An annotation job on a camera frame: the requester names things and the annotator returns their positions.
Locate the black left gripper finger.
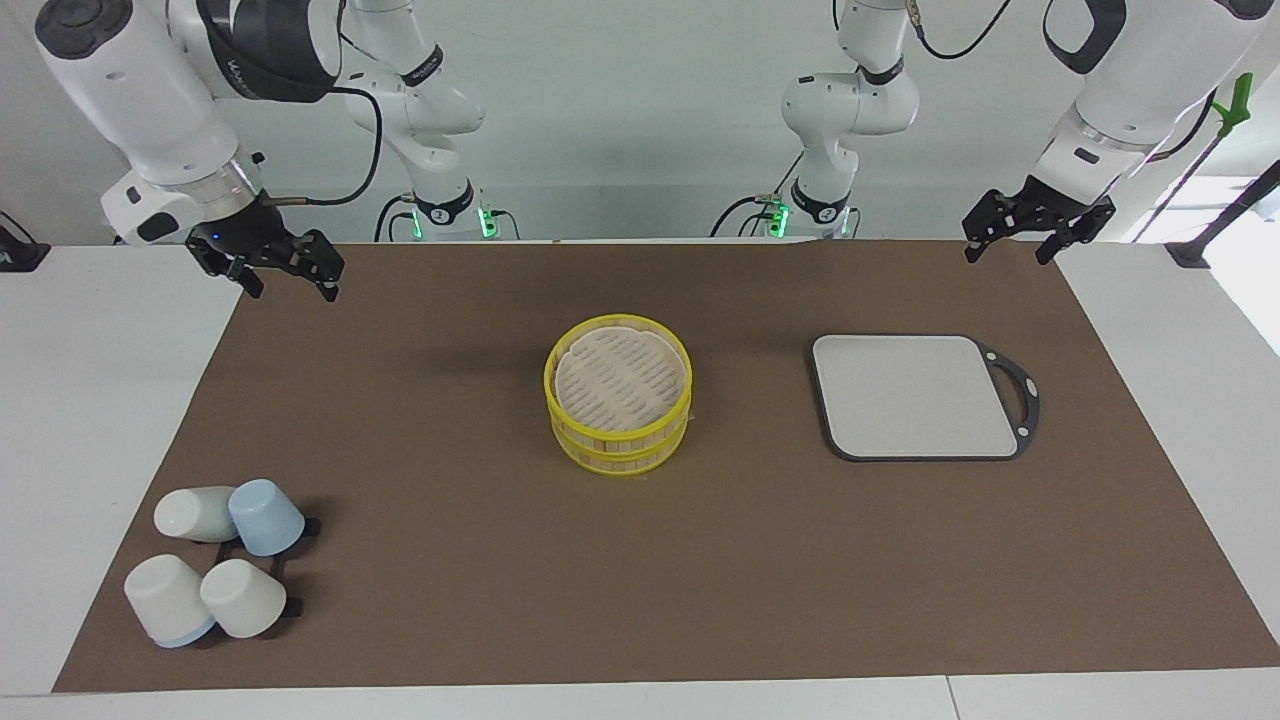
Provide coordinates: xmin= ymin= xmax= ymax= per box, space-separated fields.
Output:
xmin=1034 ymin=222 xmax=1077 ymax=267
xmin=962 ymin=190 xmax=1009 ymax=266

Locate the yellow bamboo steamer base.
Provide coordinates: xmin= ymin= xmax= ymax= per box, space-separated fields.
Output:
xmin=552 ymin=408 xmax=692 ymax=477

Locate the grey white cutting board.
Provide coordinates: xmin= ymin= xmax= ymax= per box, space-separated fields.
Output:
xmin=810 ymin=334 xmax=1042 ymax=463

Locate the green clamp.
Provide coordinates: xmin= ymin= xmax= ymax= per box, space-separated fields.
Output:
xmin=1214 ymin=72 xmax=1256 ymax=137

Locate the black stand foot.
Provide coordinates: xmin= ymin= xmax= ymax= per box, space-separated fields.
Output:
xmin=0 ymin=210 xmax=52 ymax=274

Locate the light blue plastic cup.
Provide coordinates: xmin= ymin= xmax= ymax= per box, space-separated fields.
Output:
xmin=228 ymin=479 xmax=306 ymax=557

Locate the white cup with blue rim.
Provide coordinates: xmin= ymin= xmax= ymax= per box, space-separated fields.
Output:
xmin=153 ymin=486 xmax=241 ymax=544
xmin=124 ymin=553 xmax=217 ymax=649

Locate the white plastic cup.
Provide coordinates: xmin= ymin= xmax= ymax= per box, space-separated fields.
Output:
xmin=200 ymin=558 xmax=289 ymax=640

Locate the brown table mat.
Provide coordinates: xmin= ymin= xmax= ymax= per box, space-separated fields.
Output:
xmin=52 ymin=240 xmax=1280 ymax=694

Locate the black base cable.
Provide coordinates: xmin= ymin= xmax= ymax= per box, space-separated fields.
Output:
xmin=709 ymin=150 xmax=806 ymax=239
xmin=374 ymin=192 xmax=417 ymax=242

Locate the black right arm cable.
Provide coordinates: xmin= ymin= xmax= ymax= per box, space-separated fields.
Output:
xmin=262 ymin=85 xmax=387 ymax=208

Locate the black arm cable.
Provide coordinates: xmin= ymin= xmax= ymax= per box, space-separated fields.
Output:
xmin=904 ymin=0 xmax=1017 ymax=61
xmin=262 ymin=85 xmax=387 ymax=208

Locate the black camera stand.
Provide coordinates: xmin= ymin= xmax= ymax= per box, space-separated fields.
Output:
xmin=1130 ymin=125 xmax=1280 ymax=271

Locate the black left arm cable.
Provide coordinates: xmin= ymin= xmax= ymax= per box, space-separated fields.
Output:
xmin=904 ymin=0 xmax=1017 ymax=61

